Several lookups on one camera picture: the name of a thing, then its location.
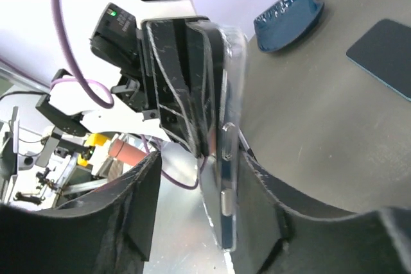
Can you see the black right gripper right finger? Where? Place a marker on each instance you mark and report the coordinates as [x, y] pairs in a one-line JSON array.
[[282, 230]]

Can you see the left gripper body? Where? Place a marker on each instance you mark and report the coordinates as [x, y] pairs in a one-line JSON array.
[[116, 40]]

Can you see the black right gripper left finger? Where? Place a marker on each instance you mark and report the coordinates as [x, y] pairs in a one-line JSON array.
[[108, 230]]

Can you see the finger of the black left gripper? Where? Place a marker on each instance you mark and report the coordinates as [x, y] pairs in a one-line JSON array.
[[166, 54], [205, 53]]

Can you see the clear phone case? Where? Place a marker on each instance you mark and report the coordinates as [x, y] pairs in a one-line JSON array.
[[232, 126]]

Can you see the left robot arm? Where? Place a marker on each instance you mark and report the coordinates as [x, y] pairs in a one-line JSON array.
[[69, 108]]

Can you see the blue cloth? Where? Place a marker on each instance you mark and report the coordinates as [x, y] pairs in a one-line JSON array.
[[285, 22]]

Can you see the teal-edged black smartphone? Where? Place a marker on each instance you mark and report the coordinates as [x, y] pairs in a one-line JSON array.
[[384, 52]]

